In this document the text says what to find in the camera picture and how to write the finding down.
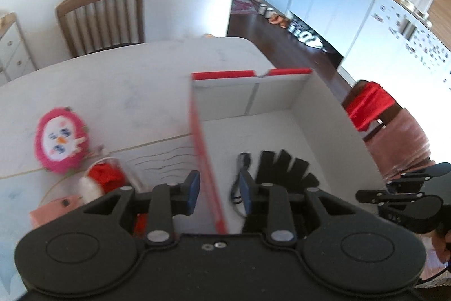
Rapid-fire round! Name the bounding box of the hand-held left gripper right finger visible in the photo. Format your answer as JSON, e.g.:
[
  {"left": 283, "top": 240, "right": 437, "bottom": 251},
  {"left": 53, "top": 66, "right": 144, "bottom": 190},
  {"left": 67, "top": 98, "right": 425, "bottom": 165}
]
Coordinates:
[{"left": 239, "top": 171, "right": 353, "bottom": 248}]

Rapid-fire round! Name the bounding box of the red patterned rug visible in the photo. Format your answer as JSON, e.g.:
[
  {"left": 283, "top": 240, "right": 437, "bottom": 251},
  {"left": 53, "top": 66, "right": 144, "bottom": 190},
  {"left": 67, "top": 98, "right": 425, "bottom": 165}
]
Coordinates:
[{"left": 231, "top": 0, "right": 264, "bottom": 16}]

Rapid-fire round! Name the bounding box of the white sheet with line drawing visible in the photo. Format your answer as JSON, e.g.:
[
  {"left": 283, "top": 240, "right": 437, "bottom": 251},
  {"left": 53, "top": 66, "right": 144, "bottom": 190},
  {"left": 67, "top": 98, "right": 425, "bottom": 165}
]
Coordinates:
[{"left": 121, "top": 137, "right": 198, "bottom": 189}]

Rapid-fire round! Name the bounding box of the black usb cable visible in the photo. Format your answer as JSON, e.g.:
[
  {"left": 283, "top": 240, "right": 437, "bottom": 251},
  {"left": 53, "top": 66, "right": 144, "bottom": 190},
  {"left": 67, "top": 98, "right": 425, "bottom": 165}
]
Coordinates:
[{"left": 230, "top": 152, "right": 252, "bottom": 217}]

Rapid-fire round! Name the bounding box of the white drawer cabinet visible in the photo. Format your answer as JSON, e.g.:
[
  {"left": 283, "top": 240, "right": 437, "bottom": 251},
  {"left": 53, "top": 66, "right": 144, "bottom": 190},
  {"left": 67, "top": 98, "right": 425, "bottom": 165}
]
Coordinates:
[{"left": 0, "top": 12, "right": 38, "bottom": 86}]

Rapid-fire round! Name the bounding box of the red cloth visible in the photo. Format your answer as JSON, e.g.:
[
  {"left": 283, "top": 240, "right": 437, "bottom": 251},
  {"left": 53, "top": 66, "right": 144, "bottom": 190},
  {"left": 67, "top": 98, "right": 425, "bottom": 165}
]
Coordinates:
[{"left": 346, "top": 82, "right": 394, "bottom": 131}]

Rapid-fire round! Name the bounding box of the white cardboard box red rim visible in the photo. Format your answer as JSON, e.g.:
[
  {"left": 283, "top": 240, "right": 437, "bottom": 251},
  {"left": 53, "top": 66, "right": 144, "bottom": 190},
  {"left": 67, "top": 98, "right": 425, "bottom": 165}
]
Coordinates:
[{"left": 189, "top": 67, "right": 386, "bottom": 234}]

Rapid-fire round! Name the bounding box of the pink fringed scarf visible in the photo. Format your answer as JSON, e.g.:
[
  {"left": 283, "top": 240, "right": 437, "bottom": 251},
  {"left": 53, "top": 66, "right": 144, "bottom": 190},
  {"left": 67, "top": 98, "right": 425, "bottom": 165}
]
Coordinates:
[{"left": 364, "top": 108, "right": 432, "bottom": 180}]

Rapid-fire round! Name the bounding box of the dark wooden chair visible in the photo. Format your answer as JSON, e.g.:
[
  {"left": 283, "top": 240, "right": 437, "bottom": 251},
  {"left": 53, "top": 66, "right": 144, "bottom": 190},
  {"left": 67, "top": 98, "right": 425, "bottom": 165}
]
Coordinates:
[{"left": 341, "top": 80, "right": 432, "bottom": 180}]

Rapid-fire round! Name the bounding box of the pink round plush toy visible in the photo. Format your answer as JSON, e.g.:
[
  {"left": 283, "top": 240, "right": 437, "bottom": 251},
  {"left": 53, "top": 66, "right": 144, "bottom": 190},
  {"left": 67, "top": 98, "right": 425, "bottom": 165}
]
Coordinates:
[{"left": 34, "top": 106, "right": 89, "bottom": 175}]

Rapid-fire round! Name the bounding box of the white cabinet with stickers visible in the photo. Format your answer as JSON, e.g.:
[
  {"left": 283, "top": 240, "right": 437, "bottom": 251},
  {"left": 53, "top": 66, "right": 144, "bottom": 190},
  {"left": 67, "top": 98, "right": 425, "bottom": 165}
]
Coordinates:
[{"left": 337, "top": 0, "right": 451, "bottom": 120}]

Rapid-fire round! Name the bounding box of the red and white plush item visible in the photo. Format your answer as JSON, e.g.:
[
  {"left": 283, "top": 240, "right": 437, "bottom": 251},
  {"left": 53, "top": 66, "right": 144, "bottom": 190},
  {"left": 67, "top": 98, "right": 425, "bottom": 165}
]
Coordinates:
[{"left": 78, "top": 162, "right": 129, "bottom": 205}]

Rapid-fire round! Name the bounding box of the white tall cabinet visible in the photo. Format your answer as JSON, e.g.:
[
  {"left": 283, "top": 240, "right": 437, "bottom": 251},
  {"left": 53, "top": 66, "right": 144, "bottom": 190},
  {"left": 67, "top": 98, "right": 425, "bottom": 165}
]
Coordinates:
[{"left": 286, "top": 0, "right": 380, "bottom": 67}]

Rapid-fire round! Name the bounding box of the row of shoes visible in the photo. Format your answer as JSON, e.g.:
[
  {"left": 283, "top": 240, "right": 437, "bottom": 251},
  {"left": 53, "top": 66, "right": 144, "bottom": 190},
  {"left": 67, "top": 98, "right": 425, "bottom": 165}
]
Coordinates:
[{"left": 268, "top": 12, "right": 328, "bottom": 52}]

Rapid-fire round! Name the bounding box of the wooden slat-back chair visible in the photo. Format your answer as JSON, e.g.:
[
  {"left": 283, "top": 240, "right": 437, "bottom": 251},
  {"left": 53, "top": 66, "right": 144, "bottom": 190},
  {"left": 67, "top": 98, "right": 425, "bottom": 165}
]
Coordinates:
[{"left": 55, "top": 0, "right": 146, "bottom": 59}]

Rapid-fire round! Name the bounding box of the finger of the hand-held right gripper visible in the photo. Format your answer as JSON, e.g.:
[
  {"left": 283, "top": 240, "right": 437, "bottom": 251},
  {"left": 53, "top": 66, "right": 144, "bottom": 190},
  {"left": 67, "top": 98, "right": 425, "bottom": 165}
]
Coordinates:
[
  {"left": 356, "top": 190, "right": 425, "bottom": 205},
  {"left": 386, "top": 171, "right": 435, "bottom": 194}
]

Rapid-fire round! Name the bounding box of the pink cloth item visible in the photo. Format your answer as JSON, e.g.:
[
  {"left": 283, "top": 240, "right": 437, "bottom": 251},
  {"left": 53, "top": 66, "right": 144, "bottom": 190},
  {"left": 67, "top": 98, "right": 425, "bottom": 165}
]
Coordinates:
[{"left": 29, "top": 195, "right": 86, "bottom": 229}]

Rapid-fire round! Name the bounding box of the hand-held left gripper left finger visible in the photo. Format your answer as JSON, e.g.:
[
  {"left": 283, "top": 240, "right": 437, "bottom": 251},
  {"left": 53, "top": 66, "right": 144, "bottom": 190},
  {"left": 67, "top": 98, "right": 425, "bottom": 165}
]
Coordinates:
[{"left": 83, "top": 170, "right": 201, "bottom": 248}]

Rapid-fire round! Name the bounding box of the black knit glove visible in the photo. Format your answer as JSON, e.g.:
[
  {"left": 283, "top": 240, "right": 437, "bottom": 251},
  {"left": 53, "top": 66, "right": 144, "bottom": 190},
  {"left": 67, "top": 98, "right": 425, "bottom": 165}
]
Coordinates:
[{"left": 243, "top": 149, "right": 319, "bottom": 234}]

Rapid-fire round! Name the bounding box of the person's right hand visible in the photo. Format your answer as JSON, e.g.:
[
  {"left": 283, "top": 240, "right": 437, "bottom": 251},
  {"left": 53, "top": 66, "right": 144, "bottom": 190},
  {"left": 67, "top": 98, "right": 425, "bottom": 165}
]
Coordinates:
[{"left": 433, "top": 229, "right": 451, "bottom": 266}]

